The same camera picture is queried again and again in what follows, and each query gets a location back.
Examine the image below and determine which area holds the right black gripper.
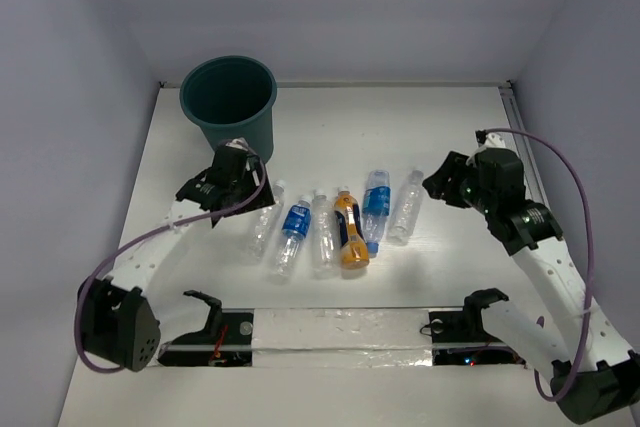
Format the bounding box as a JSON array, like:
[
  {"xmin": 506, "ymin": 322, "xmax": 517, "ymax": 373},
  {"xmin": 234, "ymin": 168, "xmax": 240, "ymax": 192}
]
[{"xmin": 421, "ymin": 149, "xmax": 496, "ymax": 215}]

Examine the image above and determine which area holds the clear bottle dark blue label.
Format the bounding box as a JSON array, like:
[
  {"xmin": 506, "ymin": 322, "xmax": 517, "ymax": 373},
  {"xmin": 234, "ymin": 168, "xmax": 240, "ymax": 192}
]
[{"xmin": 270, "ymin": 195, "xmax": 312, "ymax": 282}]

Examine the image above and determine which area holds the clear bottle light blue label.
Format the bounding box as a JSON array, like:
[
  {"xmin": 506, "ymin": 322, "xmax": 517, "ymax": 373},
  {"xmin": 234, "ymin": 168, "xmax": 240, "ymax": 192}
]
[{"xmin": 361, "ymin": 170, "xmax": 391, "ymax": 257}]

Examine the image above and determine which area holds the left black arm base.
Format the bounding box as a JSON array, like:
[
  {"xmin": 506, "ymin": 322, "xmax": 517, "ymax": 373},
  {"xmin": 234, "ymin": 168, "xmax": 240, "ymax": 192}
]
[{"xmin": 157, "ymin": 290, "xmax": 254, "ymax": 367}]

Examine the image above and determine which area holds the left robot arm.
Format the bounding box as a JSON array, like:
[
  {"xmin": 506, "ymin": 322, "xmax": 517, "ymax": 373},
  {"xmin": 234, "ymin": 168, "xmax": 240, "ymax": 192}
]
[{"xmin": 74, "ymin": 138, "xmax": 275, "ymax": 374}]

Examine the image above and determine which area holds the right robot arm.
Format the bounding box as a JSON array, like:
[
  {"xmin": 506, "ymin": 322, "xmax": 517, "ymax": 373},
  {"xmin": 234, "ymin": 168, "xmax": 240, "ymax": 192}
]
[{"xmin": 423, "ymin": 147, "xmax": 639, "ymax": 425}]

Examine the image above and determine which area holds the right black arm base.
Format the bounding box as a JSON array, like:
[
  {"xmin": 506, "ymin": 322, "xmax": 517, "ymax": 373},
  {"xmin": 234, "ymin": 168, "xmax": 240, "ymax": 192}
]
[{"xmin": 420, "ymin": 288, "xmax": 526, "ymax": 367}]

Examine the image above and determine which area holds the dark teal plastic bin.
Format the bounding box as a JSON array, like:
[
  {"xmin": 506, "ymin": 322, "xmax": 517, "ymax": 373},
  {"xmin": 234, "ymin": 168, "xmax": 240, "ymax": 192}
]
[{"xmin": 179, "ymin": 55, "xmax": 277, "ymax": 162}]

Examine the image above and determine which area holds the orange juice bottle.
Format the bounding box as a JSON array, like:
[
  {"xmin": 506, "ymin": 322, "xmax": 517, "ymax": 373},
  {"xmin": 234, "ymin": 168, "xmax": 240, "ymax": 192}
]
[{"xmin": 334, "ymin": 186, "xmax": 369, "ymax": 270}]

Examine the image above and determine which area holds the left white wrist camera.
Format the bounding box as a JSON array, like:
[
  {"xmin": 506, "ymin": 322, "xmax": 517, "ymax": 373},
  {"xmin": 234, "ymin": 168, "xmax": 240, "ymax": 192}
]
[{"xmin": 219, "ymin": 137, "xmax": 250, "ymax": 151}]

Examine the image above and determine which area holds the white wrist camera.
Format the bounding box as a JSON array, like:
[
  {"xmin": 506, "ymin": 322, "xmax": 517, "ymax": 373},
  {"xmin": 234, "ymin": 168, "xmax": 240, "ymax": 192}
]
[
  {"xmin": 466, "ymin": 130, "xmax": 506, "ymax": 166},
  {"xmin": 219, "ymin": 137, "xmax": 250, "ymax": 151}
]

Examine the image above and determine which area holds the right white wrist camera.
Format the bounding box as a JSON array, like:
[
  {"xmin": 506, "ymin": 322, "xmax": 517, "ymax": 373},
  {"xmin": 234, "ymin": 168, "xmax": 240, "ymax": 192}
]
[{"xmin": 466, "ymin": 130, "xmax": 506, "ymax": 166}]

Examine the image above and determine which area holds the right aluminium rail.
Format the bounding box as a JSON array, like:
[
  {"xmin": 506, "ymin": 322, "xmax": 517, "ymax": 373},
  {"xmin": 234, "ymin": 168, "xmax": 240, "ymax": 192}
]
[{"xmin": 498, "ymin": 81, "xmax": 548, "ymax": 204}]

